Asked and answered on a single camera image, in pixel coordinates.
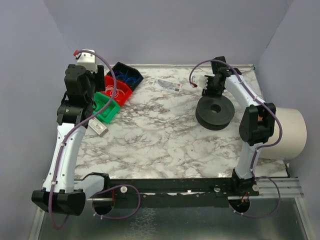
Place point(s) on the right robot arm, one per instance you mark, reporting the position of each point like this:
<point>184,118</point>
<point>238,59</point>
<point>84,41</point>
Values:
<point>258,121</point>

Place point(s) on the black cable spool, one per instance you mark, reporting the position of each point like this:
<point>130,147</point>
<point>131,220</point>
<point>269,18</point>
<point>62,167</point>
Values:
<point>214,113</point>

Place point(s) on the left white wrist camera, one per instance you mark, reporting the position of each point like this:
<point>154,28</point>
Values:
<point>88,61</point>

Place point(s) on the red storage bin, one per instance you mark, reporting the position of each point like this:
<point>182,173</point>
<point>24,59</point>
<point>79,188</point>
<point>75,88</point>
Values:
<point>122,93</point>

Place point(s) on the white cylindrical container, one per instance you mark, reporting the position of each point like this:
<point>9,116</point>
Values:
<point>294,136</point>

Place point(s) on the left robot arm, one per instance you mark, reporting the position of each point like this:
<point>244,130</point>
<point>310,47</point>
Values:
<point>60,193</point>

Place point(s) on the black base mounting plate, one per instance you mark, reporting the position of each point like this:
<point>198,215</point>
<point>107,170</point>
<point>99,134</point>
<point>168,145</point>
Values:
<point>174,192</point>

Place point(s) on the flat printed packet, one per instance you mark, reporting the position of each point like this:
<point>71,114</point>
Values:
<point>167,86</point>

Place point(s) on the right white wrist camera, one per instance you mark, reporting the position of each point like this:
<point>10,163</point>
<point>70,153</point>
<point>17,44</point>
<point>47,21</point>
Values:
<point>201,81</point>

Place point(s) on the black storage bin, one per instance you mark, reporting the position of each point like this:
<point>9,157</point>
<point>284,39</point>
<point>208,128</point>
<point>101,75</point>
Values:
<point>129,75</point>

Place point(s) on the aluminium table edge rail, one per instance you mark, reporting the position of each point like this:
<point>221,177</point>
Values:
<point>178,66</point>

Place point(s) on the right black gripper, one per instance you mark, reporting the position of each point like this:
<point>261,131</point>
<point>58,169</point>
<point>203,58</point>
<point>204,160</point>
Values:
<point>213,85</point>

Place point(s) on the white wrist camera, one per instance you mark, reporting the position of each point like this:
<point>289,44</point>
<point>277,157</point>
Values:
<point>201,81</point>
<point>88,61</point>

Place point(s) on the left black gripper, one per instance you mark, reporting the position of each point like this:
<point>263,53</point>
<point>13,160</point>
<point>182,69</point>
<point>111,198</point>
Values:
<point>100,75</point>

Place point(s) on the green storage bin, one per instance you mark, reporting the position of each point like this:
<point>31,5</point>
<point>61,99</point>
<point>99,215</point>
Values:
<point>108,113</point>

